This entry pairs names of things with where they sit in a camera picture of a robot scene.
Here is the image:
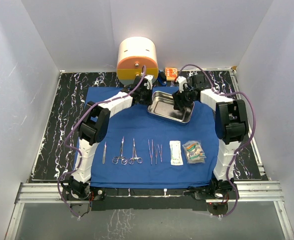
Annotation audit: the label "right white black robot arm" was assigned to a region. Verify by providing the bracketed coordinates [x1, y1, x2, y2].
[173, 75, 249, 199]

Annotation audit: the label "steel forceps ring handles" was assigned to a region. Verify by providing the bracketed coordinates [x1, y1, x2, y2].
[127, 138, 143, 165]

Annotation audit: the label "long white green pouch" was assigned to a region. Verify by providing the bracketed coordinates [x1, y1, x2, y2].
[169, 140, 183, 166]

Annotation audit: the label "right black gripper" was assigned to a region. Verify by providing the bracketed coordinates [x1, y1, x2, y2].
[173, 84, 196, 111]

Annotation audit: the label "green clear supply packet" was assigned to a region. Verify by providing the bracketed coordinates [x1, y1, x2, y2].
[183, 143, 200, 164]

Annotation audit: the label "white blue supply packet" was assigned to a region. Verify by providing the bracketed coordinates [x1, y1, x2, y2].
[183, 140, 206, 162]

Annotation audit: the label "small orange spiral notebook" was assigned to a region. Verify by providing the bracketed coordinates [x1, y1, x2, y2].
[164, 67, 178, 82]

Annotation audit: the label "blue black clip tool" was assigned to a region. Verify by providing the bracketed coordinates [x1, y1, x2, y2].
[157, 71, 167, 86]

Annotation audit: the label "aluminium frame rail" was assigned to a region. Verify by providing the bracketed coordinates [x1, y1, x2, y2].
[5, 180, 294, 240]

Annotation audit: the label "long serrated steel forceps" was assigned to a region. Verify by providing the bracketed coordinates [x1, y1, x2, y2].
[148, 140, 154, 165]

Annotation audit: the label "steel tweezers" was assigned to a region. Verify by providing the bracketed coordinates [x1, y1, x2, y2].
[154, 144, 158, 165]
[158, 144, 163, 162]

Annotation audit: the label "blue surgical cloth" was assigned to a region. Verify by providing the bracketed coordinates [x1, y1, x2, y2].
[73, 86, 220, 190]

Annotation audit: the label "remaining ring-handled clamp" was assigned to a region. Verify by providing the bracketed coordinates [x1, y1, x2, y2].
[119, 137, 127, 165]

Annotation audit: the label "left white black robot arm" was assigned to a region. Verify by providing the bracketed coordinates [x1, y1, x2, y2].
[64, 75, 154, 200]

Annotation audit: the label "steel instrument tray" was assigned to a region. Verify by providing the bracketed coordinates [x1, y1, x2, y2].
[147, 91, 195, 125]

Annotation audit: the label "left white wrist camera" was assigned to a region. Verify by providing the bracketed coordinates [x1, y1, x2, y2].
[143, 74, 154, 90]

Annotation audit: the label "round three-drawer storage box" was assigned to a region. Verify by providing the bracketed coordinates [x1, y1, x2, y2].
[116, 36, 159, 86]

